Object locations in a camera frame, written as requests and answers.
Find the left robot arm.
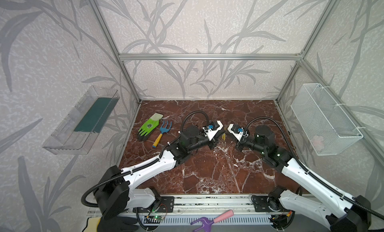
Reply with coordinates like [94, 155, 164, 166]
[92, 121, 224, 220]

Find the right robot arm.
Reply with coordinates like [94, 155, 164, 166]
[228, 124, 372, 232]

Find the green gardening glove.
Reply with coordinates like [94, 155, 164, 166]
[138, 113, 163, 141]

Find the green circuit board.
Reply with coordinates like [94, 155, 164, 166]
[145, 215, 166, 224]

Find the black rubber glove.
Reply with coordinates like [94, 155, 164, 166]
[97, 217, 139, 232]

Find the blue hand rake yellow handle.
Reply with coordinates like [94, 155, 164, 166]
[152, 121, 172, 148]

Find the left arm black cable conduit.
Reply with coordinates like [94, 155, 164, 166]
[80, 110, 210, 208]

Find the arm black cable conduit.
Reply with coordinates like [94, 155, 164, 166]
[244, 116, 384, 221]
[80, 110, 210, 208]

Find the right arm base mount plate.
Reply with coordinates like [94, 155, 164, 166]
[251, 195, 283, 213]

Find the white wire mesh basket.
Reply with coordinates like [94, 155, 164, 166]
[291, 83, 364, 156]

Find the aluminium front rail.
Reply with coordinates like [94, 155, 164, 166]
[86, 193, 340, 218]

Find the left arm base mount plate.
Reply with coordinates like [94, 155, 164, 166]
[138, 197, 175, 213]

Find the purple rake pink handle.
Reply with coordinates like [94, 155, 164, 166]
[190, 210, 234, 232]

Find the aluminium cage frame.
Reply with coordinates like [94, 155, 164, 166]
[83, 0, 384, 170]

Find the clear plastic wall tray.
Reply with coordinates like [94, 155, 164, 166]
[43, 86, 120, 155]

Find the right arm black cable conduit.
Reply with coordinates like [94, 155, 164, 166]
[244, 116, 384, 221]

